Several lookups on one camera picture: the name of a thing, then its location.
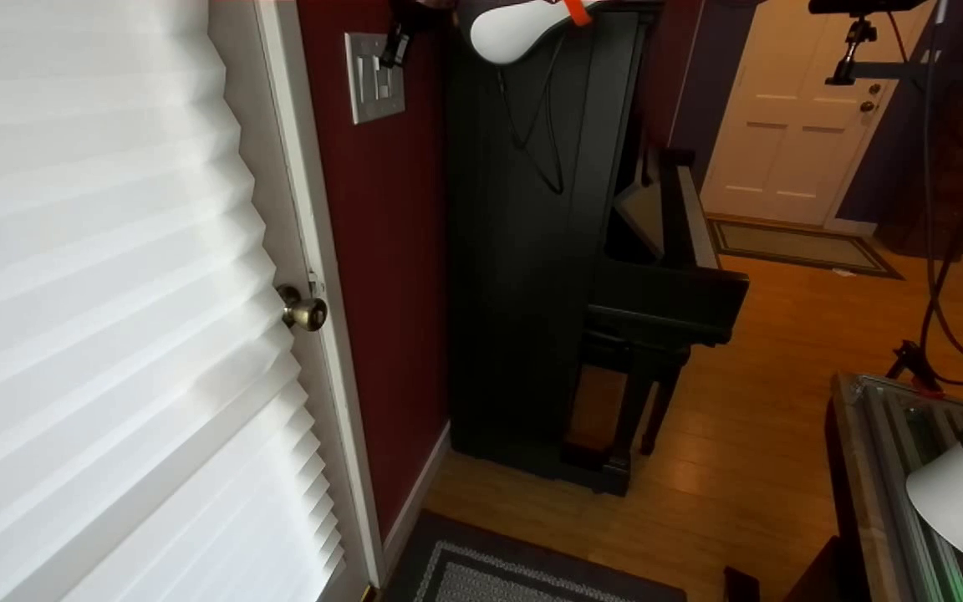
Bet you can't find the metal frame robot cart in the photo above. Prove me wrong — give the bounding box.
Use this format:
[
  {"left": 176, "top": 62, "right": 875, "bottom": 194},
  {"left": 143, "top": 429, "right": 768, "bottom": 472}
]
[{"left": 785, "top": 372, "right": 963, "bottom": 602}]

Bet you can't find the black camera tripod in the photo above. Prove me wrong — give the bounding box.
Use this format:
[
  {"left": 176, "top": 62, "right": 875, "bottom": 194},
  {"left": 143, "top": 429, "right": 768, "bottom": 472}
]
[{"left": 805, "top": 0, "right": 963, "bottom": 396}]

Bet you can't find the brass door knob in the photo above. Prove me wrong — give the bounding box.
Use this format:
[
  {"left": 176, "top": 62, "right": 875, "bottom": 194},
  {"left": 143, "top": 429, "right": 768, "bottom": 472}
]
[{"left": 274, "top": 273, "right": 331, "bottom": 339}]

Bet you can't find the grey door mat dark border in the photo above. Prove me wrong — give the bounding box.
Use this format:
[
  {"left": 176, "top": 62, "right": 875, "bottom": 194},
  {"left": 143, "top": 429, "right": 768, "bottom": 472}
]
[{"left": 382, "top": 505, "right": 689, "bottom": 602}]

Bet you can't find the white panelled interior door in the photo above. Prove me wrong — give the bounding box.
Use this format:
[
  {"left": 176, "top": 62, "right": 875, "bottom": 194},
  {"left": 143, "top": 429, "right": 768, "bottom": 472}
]
[{"left": 699, "top": 0, "right": 935, "bottom": 232}]

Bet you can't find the white wall switch plate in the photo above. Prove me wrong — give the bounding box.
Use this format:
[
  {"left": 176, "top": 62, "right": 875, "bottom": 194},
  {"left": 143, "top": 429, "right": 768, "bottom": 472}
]
[{"left": 341, "top": 30, "right": 410, "bottom": 126}]

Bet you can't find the black upright piano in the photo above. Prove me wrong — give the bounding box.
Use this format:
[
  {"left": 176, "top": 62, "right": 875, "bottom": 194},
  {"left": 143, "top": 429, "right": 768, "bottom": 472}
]
[{"left": 438, "top": 0, "right": 754, "bottom": 499}]

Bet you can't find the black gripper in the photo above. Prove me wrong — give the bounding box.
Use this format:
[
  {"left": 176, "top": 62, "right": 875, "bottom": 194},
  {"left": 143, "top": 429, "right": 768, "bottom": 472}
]
[{"left": 382, "top": 0, "right": 474, "bottom": 70}]

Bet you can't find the small tan floor mat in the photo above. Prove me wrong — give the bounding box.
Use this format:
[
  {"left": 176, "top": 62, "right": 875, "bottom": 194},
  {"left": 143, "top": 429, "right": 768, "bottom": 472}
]
[{"left": 705, "top": 213, "right": 907, "bottom": 282}]

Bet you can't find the white door with pleated blind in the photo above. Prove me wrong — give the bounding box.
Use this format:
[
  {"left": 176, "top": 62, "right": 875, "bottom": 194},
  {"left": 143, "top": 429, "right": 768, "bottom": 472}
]
[{"left": 0, "top": 0, "right": 387, "bottom": 602}]

